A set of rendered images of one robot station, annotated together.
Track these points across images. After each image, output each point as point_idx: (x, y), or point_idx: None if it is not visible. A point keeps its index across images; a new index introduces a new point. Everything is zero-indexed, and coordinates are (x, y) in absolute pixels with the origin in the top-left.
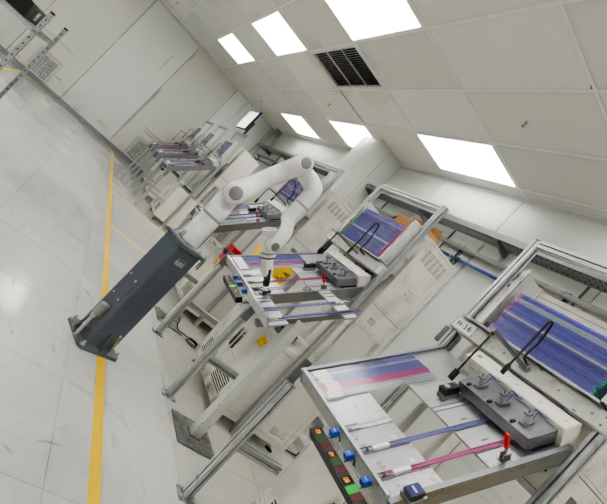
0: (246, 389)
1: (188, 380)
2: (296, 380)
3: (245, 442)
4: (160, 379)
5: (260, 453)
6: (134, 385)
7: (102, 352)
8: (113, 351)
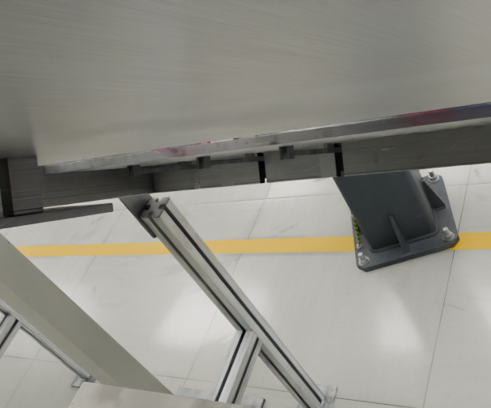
0: (87, 371)
1: (277, 378)
2: None
3: (3, 324)
4: (372, 393)
5: None
6: (305, 309)
7: (360, 236)
8: (383, 257)
